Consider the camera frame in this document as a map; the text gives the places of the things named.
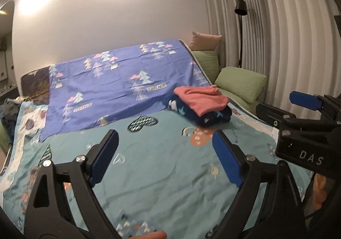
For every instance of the pile of clothes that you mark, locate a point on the pile of clothes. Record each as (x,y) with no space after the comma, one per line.
(9,116)

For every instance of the navy star-print folded cloth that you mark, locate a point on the navy star-print folded cloth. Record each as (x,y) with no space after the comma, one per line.
(210,119)

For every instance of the person's right hand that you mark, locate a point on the person's right hand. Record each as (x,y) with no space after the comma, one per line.
(319,191)

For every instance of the green seat cushion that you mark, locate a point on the green seat cushion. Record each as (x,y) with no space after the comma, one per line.
(241,102)

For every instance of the beige pillow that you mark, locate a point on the beige pillow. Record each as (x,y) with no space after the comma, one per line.
(203,40)

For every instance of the pale green cushion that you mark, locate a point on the pale green cushion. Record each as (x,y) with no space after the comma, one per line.
(3,137)

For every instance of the salmon pink t-shirt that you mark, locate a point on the salmon pink t-shirt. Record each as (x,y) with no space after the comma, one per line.
(205,99)

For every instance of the small green pillow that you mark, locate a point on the small green pillow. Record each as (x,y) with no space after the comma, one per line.
(206,63)

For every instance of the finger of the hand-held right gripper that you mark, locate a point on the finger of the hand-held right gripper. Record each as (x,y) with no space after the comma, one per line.
(269,113)
(305,100)

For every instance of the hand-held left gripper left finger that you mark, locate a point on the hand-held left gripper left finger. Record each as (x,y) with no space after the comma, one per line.
(104,159)

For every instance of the teal printed quilt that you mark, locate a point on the teal printed quilt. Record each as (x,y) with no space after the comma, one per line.
(165,169)

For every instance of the black floor lamp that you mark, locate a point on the black floor lamp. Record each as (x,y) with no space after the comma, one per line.
(240,6)

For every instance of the large green pillow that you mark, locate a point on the large green pillow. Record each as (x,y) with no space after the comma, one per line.
(239,82)

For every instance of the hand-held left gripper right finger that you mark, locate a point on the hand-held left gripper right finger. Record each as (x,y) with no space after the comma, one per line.
(226,159)

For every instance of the purple tree-print sheet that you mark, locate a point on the purple tree-print sheet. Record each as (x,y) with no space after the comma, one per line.
(112,82)

